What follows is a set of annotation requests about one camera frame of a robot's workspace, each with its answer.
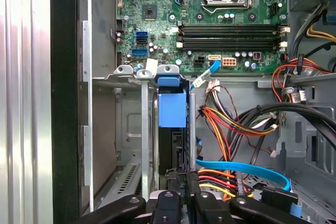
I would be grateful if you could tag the black RAM slot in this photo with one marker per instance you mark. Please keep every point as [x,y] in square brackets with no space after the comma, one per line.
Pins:
[228,27]
[228,48]
[228,41]
[228,34]

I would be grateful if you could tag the hard disk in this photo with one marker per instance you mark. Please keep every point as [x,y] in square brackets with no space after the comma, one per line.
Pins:
[172,108]

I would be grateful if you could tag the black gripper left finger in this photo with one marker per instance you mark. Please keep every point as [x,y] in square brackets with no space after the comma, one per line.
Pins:
[168,208]

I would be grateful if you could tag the black open PC case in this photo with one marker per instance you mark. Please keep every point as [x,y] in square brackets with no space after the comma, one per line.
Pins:
[64,103]

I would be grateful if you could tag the silver optical drive cage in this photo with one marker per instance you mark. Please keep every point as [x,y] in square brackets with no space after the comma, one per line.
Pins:
[315,155]

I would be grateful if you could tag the grey disk bay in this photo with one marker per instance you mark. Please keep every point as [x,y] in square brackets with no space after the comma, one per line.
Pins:
[145,129]

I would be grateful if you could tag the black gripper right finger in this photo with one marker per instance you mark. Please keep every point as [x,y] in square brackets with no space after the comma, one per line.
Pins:
[207,208]

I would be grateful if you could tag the green motherboard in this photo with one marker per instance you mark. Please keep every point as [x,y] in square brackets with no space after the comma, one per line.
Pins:
[162,22]

